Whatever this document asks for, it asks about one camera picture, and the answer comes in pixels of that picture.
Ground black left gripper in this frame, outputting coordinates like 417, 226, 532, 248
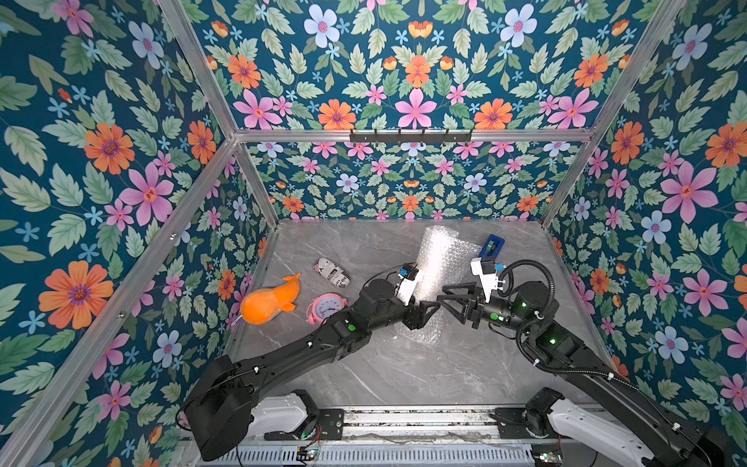
363, 289, 439, 334

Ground clear bubble wrap sheet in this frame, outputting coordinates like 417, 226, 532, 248
393, 226, 480, 346

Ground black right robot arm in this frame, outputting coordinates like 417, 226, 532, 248
437, 258, 735, 466

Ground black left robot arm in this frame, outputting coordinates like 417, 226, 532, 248
182, 279, 440, 461

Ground blue rectangular box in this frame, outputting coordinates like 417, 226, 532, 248
479, 235, 505, 260

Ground pink alarm clock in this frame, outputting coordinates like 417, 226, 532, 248
307, 293, 348, 325

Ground newspaper print wrapped vase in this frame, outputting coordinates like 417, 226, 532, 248
314, 257, 350, 288

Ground orange plush whale toy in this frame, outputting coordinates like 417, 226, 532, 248
240, 274, 301, 326

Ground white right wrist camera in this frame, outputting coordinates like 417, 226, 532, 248
470, 257, 505, 303

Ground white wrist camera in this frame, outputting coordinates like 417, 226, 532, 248
470, 257, 505, 303
396, 263, 420, 305

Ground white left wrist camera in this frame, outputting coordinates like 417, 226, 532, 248
396, 263, 420, 305

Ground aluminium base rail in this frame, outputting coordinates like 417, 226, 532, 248
174, 405, 661, 445

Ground black hook rail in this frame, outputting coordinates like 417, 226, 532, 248
348, 128, 473, 145

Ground white perforated cable tray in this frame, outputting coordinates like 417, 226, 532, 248
197, 444, 535, 466

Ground aluminium frame struts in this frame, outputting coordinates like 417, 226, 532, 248
1, 1, 658, 466

